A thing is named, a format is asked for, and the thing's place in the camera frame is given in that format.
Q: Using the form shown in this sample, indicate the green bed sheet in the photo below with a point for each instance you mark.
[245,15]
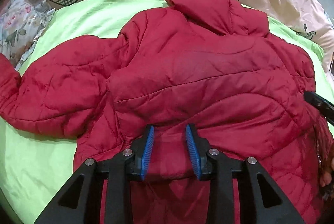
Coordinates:
[52,114]

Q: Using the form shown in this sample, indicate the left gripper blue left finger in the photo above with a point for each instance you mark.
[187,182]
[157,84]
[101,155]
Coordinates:
[142,148]

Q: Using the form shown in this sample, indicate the floral ruffled pillow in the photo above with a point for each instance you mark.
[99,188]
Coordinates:
[22,23]

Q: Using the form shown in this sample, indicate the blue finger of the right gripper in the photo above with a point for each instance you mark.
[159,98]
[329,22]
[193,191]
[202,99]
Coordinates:
[325,107]

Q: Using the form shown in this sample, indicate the red puffer jacket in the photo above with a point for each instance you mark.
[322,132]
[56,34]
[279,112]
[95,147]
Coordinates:
[182,88]

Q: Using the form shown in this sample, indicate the person's right hand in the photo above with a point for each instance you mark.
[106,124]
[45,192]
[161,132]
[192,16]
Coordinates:
[328,166]

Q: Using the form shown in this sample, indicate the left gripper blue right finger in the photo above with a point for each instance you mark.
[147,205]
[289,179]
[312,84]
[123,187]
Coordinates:
[197,148]

